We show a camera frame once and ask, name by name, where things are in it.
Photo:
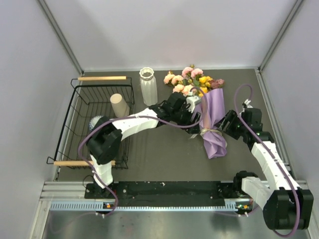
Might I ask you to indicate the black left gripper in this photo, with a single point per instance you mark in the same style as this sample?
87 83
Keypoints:
187 122

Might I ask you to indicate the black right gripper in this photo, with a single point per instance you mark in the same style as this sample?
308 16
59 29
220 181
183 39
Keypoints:
222 124

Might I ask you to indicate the cream printed ribbon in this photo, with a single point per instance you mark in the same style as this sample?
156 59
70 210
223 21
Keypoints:
204 131

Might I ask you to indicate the purple flower bouquet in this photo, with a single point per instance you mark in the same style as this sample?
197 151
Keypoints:
212 104

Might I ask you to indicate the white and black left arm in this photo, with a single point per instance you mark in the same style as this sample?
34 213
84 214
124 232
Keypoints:
106 134

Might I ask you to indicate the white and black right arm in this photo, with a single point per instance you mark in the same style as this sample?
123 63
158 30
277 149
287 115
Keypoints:
285 205

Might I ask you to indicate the white ribbed ceramic vase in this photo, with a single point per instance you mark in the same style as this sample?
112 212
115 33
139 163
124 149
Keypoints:
148 85

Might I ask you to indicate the beige paper cup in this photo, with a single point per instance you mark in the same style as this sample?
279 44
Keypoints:
119 105

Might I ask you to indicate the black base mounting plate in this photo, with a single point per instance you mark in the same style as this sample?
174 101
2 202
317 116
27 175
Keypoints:
214 189

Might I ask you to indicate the blue white patterned bowl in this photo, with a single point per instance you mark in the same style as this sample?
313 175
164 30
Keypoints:
93 122

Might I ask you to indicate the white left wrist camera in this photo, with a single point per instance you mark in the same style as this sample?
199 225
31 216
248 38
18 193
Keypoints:
192 101

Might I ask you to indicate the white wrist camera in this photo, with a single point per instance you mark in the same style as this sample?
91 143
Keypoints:
192 101
247 104

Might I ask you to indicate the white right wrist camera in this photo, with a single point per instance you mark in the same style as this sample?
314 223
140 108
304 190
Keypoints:
247 104

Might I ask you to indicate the grey slotted cable duct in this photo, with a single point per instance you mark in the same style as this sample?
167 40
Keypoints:
229 206

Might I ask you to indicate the black wire basket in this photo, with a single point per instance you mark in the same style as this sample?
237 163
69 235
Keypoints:
90 100

